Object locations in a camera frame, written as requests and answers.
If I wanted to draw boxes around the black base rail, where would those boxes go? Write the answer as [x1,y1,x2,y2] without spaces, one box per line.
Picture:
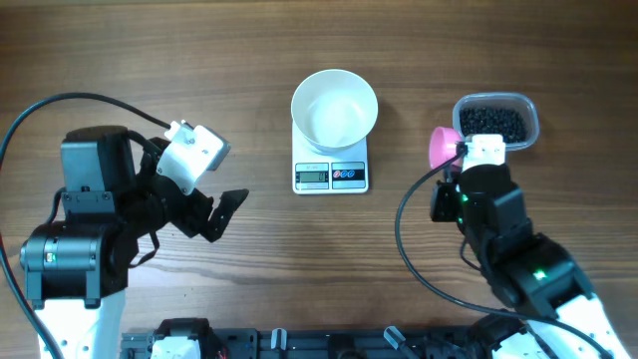
[119,318,499,359]

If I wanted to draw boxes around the left black cable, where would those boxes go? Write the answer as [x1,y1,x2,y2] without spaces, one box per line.
[0,92,173,359]

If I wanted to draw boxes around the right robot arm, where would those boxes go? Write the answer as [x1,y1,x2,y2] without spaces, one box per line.
[431,165,629,358]

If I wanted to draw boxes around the clear plastic container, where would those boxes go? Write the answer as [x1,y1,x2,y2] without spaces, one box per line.
[453,92,540,152]

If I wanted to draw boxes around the white digital kitchen scale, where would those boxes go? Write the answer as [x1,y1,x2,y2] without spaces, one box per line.
[292,124,370,195]

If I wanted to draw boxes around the black cable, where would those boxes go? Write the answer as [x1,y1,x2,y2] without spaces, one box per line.
[0,92,173,359]
[393,144,614,359]

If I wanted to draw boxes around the pink scoop blue handle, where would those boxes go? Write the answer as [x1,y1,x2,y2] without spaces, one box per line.
[429,127,464,169]

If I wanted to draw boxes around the right black cable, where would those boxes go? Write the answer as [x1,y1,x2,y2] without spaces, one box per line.
[393,144,614,359]

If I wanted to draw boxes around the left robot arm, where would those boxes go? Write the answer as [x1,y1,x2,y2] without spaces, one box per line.
[20,122,248,358]

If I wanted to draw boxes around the white bowl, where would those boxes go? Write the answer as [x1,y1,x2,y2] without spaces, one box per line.
[290,69,379,153]

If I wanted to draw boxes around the black beans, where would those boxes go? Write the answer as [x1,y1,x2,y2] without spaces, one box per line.
[460,107,527,144]

